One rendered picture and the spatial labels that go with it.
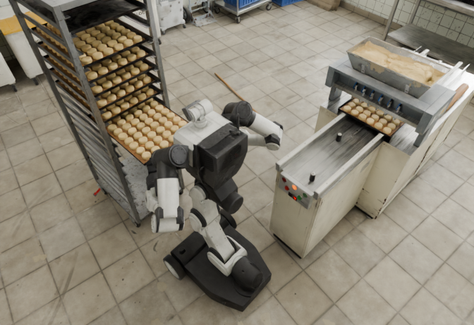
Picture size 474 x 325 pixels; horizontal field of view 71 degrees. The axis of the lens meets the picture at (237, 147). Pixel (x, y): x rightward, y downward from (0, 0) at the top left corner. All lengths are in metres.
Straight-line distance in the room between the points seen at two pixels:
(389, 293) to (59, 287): 2.35
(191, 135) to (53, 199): 2.06
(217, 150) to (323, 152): 0.97
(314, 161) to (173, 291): 1.35
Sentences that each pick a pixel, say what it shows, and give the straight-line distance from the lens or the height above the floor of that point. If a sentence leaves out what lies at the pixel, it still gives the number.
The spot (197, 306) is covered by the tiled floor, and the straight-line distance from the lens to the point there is 2.55.
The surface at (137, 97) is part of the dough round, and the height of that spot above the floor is 1.13.
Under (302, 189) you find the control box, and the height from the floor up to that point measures 0.84.
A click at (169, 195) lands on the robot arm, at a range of 1.42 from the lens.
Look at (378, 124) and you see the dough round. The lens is 2.42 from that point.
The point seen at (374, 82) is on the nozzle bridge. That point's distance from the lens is 2.32.
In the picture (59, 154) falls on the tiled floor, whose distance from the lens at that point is 3.73.
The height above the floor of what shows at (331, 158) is 0.84.
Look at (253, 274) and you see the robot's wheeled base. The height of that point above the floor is 0.36.
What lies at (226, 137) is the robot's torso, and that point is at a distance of 1.48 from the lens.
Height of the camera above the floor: 2.40
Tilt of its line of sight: 46 degrees down
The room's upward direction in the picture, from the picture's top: straight up
